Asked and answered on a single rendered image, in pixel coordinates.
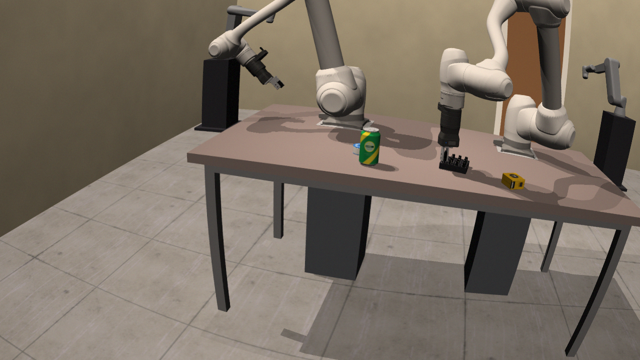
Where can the green and yellow drink can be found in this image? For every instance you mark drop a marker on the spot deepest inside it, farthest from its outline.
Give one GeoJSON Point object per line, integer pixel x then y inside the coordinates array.
{"type": "Point", "coordinates": [369, 146]}

